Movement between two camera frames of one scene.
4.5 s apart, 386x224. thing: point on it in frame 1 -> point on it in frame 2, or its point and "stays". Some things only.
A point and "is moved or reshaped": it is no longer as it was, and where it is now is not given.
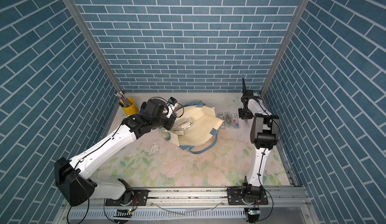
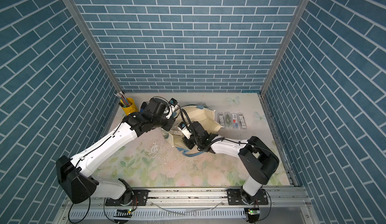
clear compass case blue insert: [235, 121] stays
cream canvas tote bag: [195, 128] stays
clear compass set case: [228, 120] stays
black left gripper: [171, 120] stays
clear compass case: [184, 123] is moved or reshaped
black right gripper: [241, 115] -> [187, 141]
